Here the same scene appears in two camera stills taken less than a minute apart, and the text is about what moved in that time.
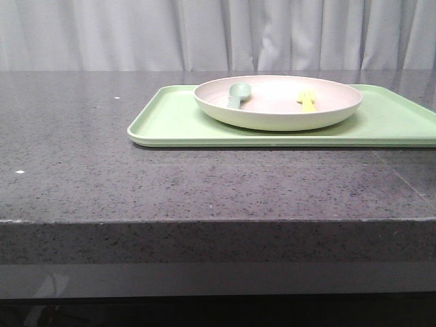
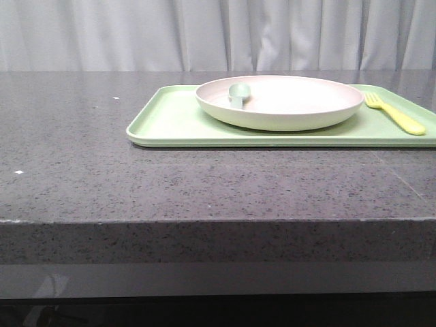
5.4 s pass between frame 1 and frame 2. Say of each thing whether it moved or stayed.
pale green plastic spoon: stayed
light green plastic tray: stayed
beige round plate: stayed
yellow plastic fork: moved
